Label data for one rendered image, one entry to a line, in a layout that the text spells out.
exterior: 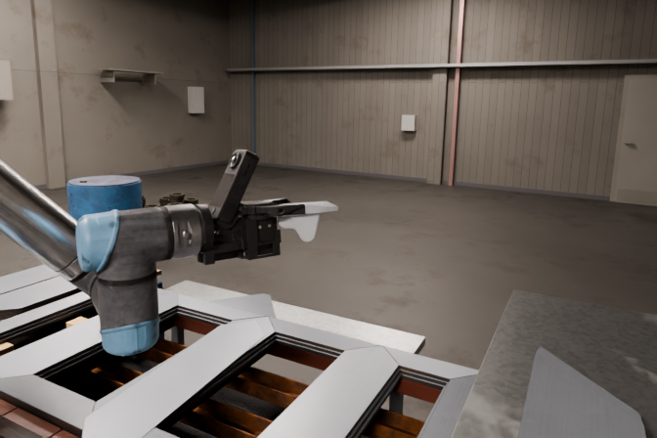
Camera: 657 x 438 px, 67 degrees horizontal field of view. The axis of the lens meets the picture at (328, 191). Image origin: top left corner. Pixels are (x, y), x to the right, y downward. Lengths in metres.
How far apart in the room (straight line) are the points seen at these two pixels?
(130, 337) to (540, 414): 0.72
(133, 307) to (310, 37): 11.32
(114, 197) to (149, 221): 3.81
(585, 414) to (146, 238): 0.82
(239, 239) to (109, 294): 0.19
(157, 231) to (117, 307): 0.11
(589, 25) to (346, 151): 5.29
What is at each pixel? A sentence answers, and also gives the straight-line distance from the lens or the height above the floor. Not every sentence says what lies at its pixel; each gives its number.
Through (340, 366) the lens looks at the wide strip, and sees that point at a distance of 1.56.
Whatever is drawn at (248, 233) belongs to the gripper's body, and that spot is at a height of 1.43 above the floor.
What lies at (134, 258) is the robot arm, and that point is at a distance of 0.69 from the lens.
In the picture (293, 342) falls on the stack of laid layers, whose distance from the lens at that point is 1.73.
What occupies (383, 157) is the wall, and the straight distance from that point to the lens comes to 10.94.
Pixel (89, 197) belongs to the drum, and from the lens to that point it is 4.52.
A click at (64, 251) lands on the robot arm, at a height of 1.40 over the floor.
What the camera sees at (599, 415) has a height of 1.07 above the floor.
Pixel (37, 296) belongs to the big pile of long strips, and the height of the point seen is 0.85.
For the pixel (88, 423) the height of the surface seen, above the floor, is 0.85.
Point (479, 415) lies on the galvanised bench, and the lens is 1.05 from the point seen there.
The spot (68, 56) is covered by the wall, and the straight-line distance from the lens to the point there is 10.46.
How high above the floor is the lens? 1.62
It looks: 10 degrees down
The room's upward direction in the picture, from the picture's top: 1 degrees clockwise
